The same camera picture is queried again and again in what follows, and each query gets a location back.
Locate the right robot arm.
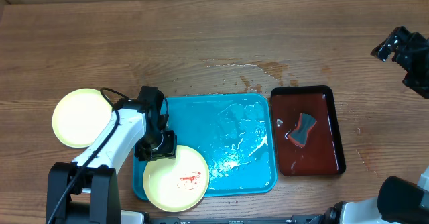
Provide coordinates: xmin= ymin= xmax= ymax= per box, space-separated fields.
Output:
xmin=287 ymin=26 xmax=428 ymax=224

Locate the dark red tray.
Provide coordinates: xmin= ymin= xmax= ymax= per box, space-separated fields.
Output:
xmin=270 ymin=85 xmax=347 ymax=176

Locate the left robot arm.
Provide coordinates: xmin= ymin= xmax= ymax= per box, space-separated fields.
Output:
xmin=46 ymin=86 xmax=177 ymax=224

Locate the red and black sponge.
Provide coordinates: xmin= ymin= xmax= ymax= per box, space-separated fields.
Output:
xmin=287 ymin=113 xmax=317 ymax=148

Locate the blue plastic tray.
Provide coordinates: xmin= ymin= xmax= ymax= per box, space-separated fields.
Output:
xmin=131 ymin=92 xmax=278 ymax=201

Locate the yellow plate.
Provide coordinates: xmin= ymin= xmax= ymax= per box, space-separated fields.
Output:
xmin=52 ymin=88 xmax=112 ymax=148
xmin=143 ymin=145 xmax=209 ymax=212

